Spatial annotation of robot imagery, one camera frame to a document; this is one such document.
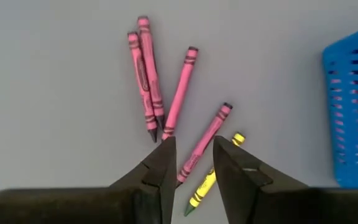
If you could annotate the yellow-wrapped green crayon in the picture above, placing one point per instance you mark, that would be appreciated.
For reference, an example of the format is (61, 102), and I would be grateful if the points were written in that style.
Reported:
(202, 191)

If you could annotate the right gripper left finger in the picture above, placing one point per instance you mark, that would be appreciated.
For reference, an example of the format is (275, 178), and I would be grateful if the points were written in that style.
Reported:
(89, 205)

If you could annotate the purple crayon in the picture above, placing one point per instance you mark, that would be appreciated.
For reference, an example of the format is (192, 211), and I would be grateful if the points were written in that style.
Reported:
(142, 81)
(180, 90)
(205, 140)
(151, 68)

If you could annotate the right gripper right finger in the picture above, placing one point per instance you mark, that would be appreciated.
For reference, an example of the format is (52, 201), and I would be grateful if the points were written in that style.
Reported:
(275, 202)

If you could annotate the blue plastic basket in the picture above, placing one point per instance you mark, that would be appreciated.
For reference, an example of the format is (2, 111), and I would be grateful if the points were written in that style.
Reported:
(353, 109)

